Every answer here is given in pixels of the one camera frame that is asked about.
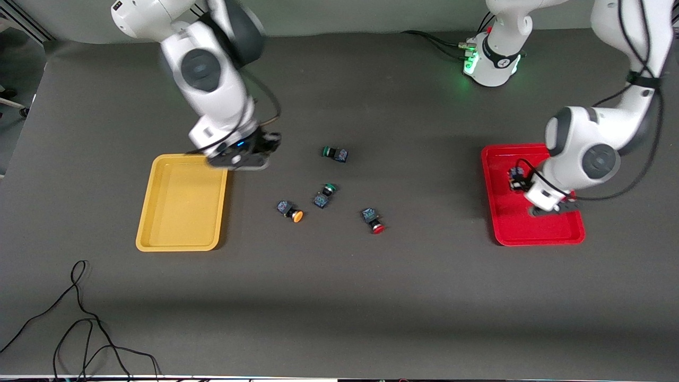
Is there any yellow push button switch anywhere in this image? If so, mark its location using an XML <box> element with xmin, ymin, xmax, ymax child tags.
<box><xmin>276</xmin><ymin>200</ymin><xmax>304</xmax><ymax>223</ymax></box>

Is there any red plastic tray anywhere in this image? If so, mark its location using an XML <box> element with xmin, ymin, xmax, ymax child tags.
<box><xmin>480</xmin><ymin>143</ymin><xmax>586</xmax><ymax>247</ymax></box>

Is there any yellow plastic tray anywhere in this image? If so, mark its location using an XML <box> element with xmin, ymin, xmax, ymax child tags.
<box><xmin>135</xmin><ymin>154</ymin><xmax>230</xmax><ymax>252</ymax></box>

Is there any black chair base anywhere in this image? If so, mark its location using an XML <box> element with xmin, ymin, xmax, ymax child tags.
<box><xmin>0</xmin><ymin>85</ymin><xmax>30</xmax><ymax>120</ymax></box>

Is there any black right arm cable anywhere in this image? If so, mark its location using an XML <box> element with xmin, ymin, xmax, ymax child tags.
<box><xmin>241</xmin><ymin>69</ymin><xmax>282</xmax><ymax>140</ymax></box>

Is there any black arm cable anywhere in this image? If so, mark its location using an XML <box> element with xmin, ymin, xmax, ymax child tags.
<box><xmin>241</xmin><ymin>69</ymin><xmax>282</xmax><ymax>140</ymax></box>
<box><xmin>517</xmin><ymin>0</ymin><xmax>668</xmax><ymax>202</ymax></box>

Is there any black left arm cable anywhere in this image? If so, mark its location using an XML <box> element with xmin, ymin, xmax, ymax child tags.
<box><xmin>517</xmin><ymin>0</ymin><xmax>668</xmax><ymax>202</ymax></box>

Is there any thin black loose cable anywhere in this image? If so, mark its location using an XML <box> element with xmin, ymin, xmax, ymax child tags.
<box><xmin>0</xmin><ymin>260</ymin><xmax>160</xmax><ymax>382</ymax></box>

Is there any grey metal frame rail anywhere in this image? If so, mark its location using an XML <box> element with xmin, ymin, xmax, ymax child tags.
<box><xmin>0</xmin><ymin>0</ymin><xmax>55</xmax><ymax>43</ymax></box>

